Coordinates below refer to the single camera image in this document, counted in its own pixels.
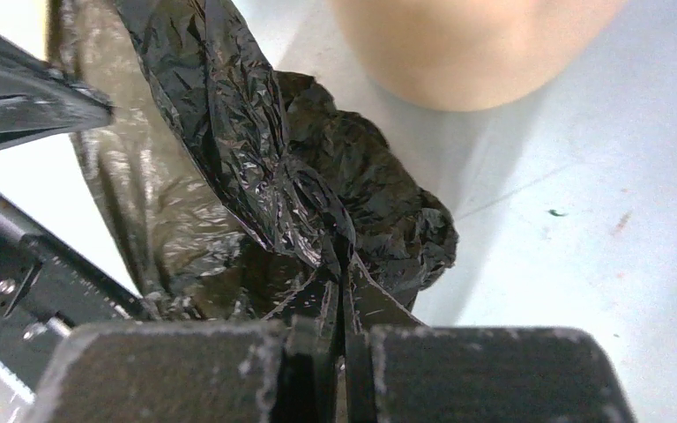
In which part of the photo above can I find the black trash bag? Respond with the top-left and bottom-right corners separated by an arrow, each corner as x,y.
48,1 -> 458,320

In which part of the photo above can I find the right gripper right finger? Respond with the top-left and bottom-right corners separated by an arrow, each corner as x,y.
342,262 -> 636,422

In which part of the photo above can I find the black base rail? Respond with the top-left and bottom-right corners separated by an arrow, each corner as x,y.
0,194 -> 150,403

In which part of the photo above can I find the beige plastic trash bin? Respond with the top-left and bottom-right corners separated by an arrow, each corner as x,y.
330,0 -> 625,111

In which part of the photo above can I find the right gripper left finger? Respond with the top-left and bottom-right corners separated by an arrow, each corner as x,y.
26,273 -> 340,422

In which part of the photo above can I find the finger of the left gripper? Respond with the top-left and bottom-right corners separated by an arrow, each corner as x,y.
0,114 -> 112,151
0,35 -> 112,126

